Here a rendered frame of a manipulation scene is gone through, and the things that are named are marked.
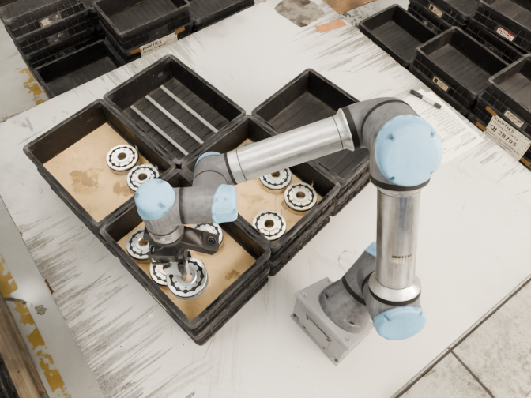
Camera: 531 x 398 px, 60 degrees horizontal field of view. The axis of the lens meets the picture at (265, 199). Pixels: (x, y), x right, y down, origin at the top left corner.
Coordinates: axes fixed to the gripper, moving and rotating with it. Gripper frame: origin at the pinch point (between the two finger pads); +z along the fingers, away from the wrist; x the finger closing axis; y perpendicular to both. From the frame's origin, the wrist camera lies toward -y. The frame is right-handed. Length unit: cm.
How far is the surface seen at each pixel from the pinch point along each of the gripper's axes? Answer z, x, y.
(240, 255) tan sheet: 16.6, -9.8, -12.2
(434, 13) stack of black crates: 63, -178, -116
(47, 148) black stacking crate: 11, -45, 51
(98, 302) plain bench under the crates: 29.2, 0.5, 31.8
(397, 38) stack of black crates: 74, -170, -97
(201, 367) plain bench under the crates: 29.4, 19.6, -1.2
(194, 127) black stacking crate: 17, -58, 5
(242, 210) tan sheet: 16.6, -25.0, -12.6
